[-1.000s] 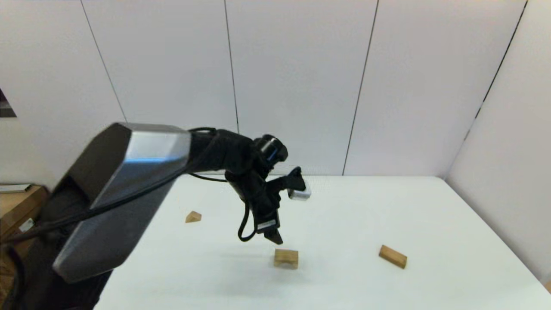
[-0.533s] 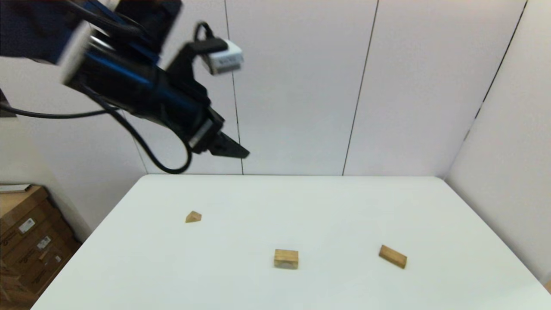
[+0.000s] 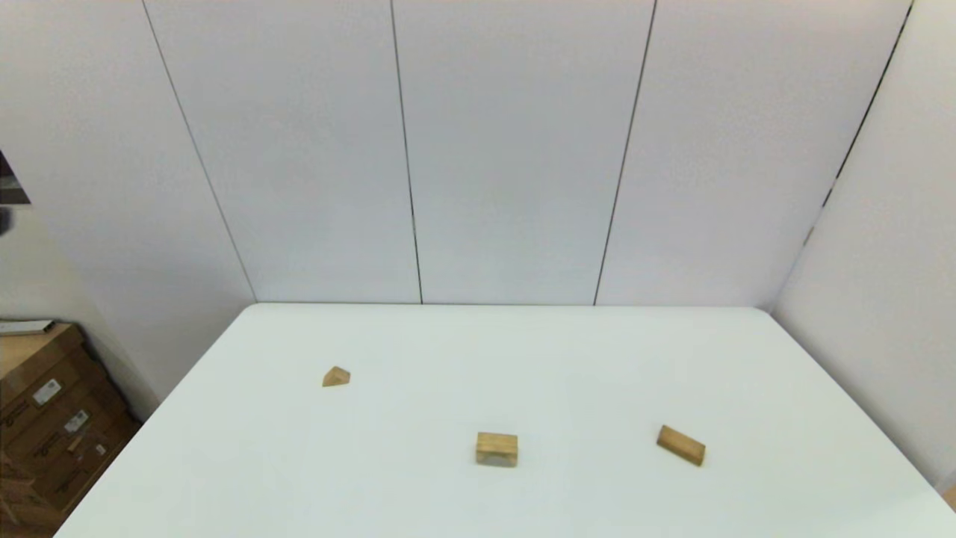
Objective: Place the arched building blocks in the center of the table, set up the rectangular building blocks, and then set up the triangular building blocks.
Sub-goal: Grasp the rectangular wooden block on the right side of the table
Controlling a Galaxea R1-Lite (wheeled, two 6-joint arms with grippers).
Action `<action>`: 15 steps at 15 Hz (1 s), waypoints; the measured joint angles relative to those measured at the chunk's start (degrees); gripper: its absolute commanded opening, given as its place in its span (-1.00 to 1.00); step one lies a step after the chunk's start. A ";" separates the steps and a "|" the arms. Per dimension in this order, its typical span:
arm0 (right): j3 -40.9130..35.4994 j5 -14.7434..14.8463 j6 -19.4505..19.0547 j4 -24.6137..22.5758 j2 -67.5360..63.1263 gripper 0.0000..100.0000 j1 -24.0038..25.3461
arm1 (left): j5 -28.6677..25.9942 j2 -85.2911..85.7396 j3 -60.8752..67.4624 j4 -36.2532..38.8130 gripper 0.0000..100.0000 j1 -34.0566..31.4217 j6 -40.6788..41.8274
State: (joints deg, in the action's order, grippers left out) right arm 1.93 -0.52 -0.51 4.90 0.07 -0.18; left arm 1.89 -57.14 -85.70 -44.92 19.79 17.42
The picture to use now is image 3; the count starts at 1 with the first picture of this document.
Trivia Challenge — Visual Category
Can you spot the large cardboard box with labels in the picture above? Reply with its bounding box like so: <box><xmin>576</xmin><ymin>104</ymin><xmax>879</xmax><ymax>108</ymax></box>
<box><xmin>0</xmin><ymin>323</ymin><xmax>143</xmax><ymax>516</ymax></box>

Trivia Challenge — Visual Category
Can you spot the small plain cardboard box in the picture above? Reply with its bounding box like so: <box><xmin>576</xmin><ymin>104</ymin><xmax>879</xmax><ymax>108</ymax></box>
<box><xmin>0</xmin><ymin>456</ymin><xmax>64</xmax><ymax>536</ymax></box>

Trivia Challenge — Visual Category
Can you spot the rectangular wooden building block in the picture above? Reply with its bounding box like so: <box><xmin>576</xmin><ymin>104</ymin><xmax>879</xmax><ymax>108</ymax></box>
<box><xmin>656</xmin><ymin>424</ymin><xmax>707</xmax><ymax>467</ymax></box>

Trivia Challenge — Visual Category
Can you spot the arched wooden building block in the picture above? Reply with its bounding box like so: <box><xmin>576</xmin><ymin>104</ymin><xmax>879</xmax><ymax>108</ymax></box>
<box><xmin>476</xmin><ymin>432</ymin><xmax>519</xmax><ymax>469</ymax></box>

